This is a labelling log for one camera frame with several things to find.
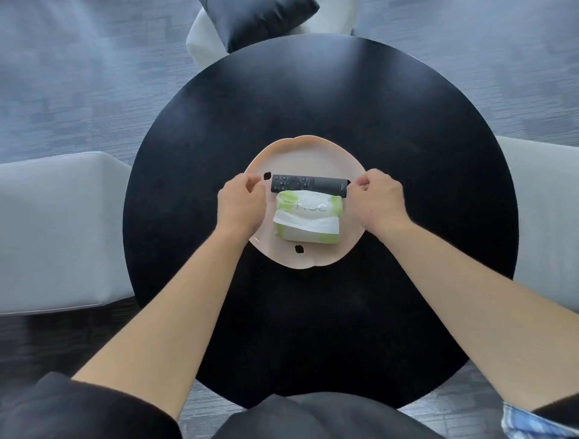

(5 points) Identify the black cushion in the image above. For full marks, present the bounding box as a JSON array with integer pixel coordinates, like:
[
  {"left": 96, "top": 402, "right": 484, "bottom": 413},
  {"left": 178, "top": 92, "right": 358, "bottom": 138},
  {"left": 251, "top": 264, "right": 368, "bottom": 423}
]
[{"left": 199, "top": 0, "right": 321, "bottom": 54}]

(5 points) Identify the pink scalloped tray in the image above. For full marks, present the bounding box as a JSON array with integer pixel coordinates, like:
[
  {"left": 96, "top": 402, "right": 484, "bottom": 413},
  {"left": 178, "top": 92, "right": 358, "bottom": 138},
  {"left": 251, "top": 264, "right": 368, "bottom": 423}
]
[{"left": 243, "top": 135, "right": 366, "bottom": 271}]

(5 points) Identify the person's left forearm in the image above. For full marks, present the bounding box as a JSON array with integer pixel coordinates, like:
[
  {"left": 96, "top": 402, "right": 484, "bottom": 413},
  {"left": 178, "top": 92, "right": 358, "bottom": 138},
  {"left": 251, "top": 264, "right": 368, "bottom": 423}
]
[{"left": 71, "top": 224, "right": 252, "bottom": 421}]

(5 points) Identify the person's right hand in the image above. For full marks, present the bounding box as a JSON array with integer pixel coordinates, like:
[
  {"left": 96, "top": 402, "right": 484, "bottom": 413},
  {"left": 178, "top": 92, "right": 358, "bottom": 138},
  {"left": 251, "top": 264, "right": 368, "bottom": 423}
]
[{"left": 343, "top": 169, "right": 413, "bottom": 235}]

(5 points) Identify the green white tissue pack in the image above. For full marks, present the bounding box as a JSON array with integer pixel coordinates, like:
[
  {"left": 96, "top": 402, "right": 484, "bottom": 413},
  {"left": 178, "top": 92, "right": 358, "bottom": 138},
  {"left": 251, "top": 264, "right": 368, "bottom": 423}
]
[{"left": 272, "top": 190, "right": 343, "bottom": 244}]

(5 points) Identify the white upholstered chair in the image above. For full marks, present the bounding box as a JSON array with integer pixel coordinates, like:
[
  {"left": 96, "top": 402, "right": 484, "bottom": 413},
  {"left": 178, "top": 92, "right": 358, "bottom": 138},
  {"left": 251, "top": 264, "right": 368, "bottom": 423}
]
[
  {"left": 0, "top": 151, "right": 137, "bottom": 317},
  {"left": 495, "top": 136, "right": 579, "bottom": 314},
  {"left": 186, "top": 0, "right": 362, "bottom": 69}
]

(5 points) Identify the person's black top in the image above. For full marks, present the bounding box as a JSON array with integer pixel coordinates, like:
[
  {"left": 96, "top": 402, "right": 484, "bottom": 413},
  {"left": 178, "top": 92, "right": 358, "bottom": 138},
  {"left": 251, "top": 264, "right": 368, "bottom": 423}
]
[{"left": 212, "top": 392, "right": 447, "bottom": 439}]

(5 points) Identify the person's black sleeve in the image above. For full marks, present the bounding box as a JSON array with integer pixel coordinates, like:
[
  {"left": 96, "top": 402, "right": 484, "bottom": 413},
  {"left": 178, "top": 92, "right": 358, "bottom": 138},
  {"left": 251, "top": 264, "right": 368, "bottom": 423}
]
[
  {"left": 531, "top": 392, "right": 579, "bottom": 427},
  {"left": 0, "top": 372, "right": 183, "bottom": 439}
]

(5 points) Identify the person's black left sleeve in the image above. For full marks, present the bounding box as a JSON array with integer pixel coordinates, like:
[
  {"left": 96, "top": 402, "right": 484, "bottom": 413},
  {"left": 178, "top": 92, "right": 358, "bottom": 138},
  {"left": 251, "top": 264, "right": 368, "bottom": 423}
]
[{"left": 0, "top": 372, "right": 183, "bottom": 439}]

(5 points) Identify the person's left hand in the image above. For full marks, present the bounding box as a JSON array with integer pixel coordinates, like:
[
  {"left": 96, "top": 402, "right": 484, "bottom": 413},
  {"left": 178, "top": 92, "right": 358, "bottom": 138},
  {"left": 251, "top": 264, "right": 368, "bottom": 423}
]
[{"left": 217, "top": 174, "right": 268, "bottom": 236}]

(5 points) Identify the person's black right sleeve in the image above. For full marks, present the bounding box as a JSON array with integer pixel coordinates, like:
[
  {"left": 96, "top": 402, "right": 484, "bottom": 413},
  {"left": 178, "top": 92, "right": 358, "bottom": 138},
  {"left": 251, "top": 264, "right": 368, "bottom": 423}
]
[{"left": 531, "top": 392, "right": 579, "bottom": 427}]

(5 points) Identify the black remote control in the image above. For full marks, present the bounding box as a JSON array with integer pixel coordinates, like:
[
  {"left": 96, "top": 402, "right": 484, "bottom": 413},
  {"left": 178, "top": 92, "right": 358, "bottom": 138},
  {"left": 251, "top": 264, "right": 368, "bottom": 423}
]
[{"left": 271, "top": 174, "right": 352, "bottom": 199}]

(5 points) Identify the blue plaid cloth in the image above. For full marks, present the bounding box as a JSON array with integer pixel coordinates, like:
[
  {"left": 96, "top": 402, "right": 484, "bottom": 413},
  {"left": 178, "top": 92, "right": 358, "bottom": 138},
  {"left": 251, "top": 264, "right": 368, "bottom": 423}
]
[{"left": 501, "top": 402, "right": 579, "bottom": 439}]

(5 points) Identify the person's right forearm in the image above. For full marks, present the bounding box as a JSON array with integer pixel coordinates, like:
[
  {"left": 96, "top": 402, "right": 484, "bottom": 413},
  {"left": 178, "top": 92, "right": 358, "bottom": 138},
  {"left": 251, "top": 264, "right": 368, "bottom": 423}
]
[{"left": 366, "top": 220, "right": 579, "bottom": 413}]

